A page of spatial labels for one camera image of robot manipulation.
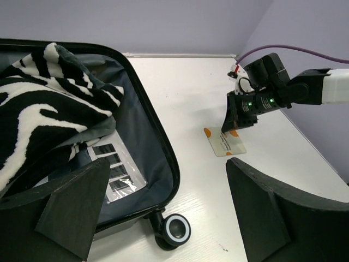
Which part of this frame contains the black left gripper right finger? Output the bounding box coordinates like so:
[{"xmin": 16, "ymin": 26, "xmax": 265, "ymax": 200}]
[{"xmin": 226, "ymin": 157, "xmax": 348, "ymax": 261}]

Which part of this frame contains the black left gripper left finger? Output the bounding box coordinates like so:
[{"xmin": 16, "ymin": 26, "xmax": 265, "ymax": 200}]
[{"xmin": 1, "ymin": 158, "xmax": 110, "ymax": 261}]

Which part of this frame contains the black hard-shell suitcase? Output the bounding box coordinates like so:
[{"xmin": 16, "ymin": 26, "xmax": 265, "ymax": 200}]
[{"xmin": 0, "ymin": 38, "xmax": 191, "ymax": 251}]

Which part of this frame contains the aluminium table edge rail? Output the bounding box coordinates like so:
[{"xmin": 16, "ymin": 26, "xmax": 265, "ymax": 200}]
[{"xmin": 123, "ymin": 52, "xmax": 237, "ymax": 58}]

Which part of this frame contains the silver packet with black strips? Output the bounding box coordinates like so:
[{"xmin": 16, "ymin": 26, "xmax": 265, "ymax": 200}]
[{"xmin": 24, "ymin": 130, "xmax": 149, "ymax": 204}]

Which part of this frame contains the white orange eyelid paste packet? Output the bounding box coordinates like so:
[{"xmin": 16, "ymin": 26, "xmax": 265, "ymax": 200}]
[{"xmin": 203, "ymin": 127, "xmax": 246, "ymax": 157}]

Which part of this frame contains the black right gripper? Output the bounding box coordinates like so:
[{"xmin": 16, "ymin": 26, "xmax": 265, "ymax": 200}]
[{"xmin": 221, "ymin": 91, "xmax": 281, "ymax": 133}]

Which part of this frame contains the zebra striped towel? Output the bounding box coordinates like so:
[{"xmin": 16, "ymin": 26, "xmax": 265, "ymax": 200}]
[{"xmin": 1, "ymin": 43, "xmax": 124, "ymax": 195}]

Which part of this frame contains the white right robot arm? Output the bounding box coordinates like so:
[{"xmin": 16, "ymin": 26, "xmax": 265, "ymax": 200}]
[{"xmin": 221, "ymin": 53, "xmax": 348, "ymax": 133}]

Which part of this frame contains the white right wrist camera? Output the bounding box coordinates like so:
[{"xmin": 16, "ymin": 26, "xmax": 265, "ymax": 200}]
[{"xmin": 227, "ymin": 64, "xmax": 252, "ymax": 94}]

